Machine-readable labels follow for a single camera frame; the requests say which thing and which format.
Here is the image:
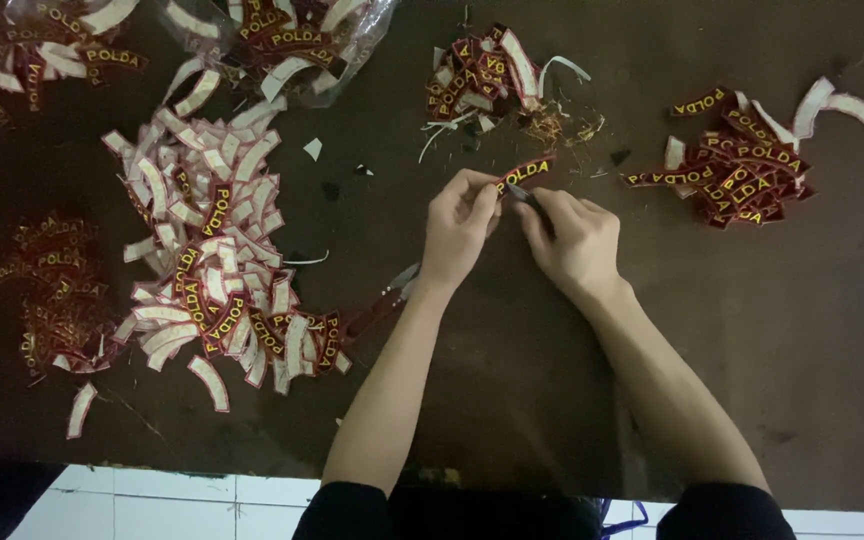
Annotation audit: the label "person's left hand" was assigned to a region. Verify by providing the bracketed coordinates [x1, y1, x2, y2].
[420, 168, 505, 290]

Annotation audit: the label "person's right hand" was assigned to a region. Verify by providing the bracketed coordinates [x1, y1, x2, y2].
[514, 187, 626, 303]

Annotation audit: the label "small dark thread cutter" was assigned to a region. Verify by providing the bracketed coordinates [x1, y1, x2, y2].
[508, 184, 555, 235]

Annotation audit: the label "maroon curved embroidered patch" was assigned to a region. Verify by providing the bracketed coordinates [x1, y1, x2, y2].
[495, 154, 558, 198]

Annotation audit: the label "heap of thread trimmings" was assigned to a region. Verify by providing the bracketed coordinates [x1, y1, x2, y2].
[417, 101, 607, 166]

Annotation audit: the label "small pile of cut patches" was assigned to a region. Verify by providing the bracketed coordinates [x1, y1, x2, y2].
[424, 22, 546, 127]

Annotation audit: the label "curled white backing strip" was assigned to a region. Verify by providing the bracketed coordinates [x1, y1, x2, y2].
[538, 54, 593, 100]

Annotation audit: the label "pile of finished maroon patches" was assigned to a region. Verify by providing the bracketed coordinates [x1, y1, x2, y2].
[621, 75, 864, 231]

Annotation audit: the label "large heap of face-down patches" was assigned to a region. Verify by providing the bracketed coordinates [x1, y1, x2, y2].
[100, 58, 354, 397]

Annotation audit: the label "clear bag of patches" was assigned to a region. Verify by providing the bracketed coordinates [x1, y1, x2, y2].
[156, 0, 399, 108]
[0, 0, 150, 155]

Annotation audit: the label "person's black clothing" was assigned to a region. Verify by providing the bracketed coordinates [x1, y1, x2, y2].
[291, 480, 798, 540]

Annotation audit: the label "white-backed curved patch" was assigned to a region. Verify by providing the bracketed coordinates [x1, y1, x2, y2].
[186, 354, 231, 414]
[65, 381, 99, 441]

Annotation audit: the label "dim plastic-wrapped bundle of patches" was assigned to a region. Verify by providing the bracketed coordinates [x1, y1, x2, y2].
[0, 212, 124, 387]

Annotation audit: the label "red-handled scissors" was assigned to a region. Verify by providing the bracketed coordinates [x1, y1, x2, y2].
[342, 262, 423, 340]

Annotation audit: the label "blue cord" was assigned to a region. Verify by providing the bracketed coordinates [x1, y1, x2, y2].
[598, 498, 651, 540]

